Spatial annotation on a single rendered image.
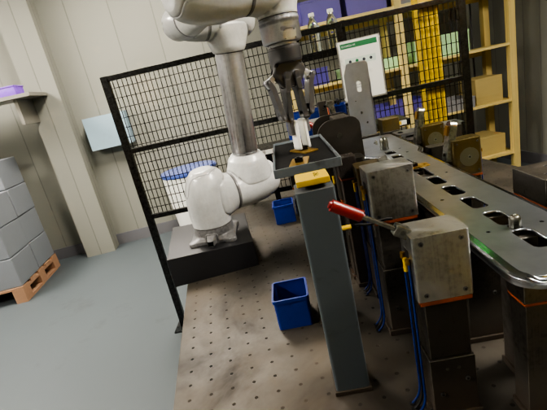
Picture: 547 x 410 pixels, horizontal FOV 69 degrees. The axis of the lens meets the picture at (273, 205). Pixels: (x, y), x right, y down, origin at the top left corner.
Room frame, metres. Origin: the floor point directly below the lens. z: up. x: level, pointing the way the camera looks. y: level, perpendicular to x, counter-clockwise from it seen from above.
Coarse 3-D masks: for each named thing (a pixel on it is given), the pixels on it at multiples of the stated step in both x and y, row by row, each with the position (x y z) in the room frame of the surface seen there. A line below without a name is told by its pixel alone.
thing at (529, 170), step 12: (516, 168) 0.86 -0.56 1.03; (528, 168) 0.84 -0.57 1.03; (540, 168) 0.83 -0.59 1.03; (516, 180) 0.86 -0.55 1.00; (528, 180) 0.81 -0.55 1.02; (540, 180) 0.77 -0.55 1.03; (516, 192) 0.86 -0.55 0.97; (528, 192) 0.81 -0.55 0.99; (540, 192) 0.77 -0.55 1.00; (540, 204) 0.77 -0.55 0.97; (540, 240) 0.78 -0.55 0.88
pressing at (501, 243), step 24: (408, 144) 1.50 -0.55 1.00; (432, 168) 1.11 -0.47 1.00; (456, 168) 1.07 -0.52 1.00; (432, 192) 0.92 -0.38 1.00; (480, 192) 0.84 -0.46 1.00; (504, 192) 0.81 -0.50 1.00; (432, 216) 0.79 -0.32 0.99; (456, 216) 0.74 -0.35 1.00; (480, 216) 0.72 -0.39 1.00; (528, 216) 0.67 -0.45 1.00; (480, 240) 0.62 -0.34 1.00; (504, 240) 0.61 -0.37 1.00; (504, 264) 0.53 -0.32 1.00; (528, 264) 0.52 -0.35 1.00; (528, 288) 0.48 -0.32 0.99
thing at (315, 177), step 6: (300, 174) 0.73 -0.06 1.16; (306, 174) 0.72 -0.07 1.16; (312, 174) 0.71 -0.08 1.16; (318, 174) 0.70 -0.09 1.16; (324, 174) 0.69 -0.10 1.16; (300, 180) 0.69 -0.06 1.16; (306, 180) 0.68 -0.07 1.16; (312, 180) 0.68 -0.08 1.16; (318, 180) 0.68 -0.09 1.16; (324, 180) 0.67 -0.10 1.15; (300, 186) 0.68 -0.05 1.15; (306, 186) 0.70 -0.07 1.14; (312, 186) 0.69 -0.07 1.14
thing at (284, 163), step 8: (288, 144) 1.12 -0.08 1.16; (312, 144) 1.03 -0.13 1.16; (320, 144) 1.00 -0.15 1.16; (280, 152) 1.02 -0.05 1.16; (288, 152) 0.99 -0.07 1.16; (312, 152) 0.92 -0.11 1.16; (320, 152) 0.90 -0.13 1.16; (328, 152) 0.88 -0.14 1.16; (280, 160) 0.91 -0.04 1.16; (288, 160) 0.89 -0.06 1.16; (312, 160) 0.83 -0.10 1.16; (280, 168) 0.82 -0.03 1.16
